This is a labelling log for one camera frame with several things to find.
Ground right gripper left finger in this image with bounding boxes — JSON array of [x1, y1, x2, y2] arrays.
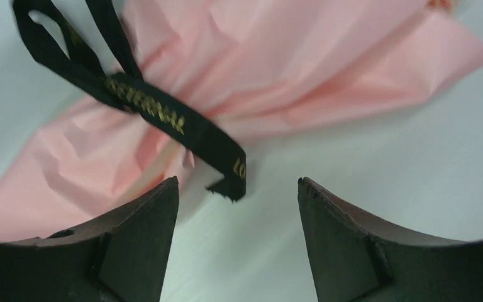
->
[[0, 177, 179, 301]]

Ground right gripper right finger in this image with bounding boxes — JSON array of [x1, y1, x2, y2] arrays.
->
[[297, 177, 483, 301]]

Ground black ribbon gold lettering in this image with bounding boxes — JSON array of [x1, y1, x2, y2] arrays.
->
[[12, 0, 247, 201]]

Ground pink flower bouquet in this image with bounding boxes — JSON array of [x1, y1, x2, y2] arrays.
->
[[0, 1, 483, 242]]

